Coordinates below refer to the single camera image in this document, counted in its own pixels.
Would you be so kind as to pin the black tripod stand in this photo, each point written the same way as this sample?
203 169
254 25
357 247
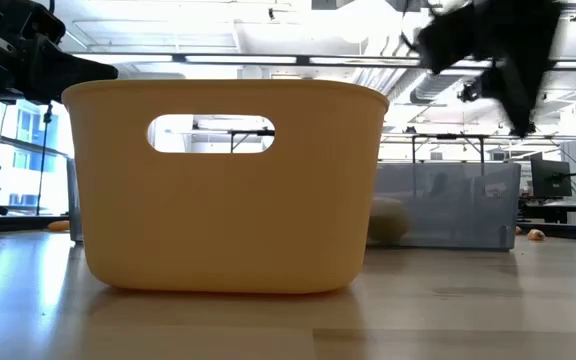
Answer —
44 150

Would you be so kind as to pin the grey translucent plastic basket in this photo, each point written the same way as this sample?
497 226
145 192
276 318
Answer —
74 200
468 210

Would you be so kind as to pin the black background station frame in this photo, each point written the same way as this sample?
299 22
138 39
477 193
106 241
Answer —
448 136

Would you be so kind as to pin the black computer monitor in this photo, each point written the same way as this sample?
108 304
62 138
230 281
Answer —
550 178

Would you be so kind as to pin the yellow plastic basket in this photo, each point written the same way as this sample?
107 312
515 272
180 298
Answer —
218 225

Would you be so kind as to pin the yellow lemon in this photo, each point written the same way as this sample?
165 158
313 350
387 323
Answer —
388 221

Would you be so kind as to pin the black background desk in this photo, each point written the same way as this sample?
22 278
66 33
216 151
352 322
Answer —
558 211

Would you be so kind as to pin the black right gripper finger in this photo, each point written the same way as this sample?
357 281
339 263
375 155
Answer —
445 42
520 95

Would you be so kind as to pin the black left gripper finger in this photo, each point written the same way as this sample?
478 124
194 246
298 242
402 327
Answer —
73 75

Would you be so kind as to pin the orange carrot pieces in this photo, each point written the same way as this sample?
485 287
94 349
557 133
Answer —
58 226

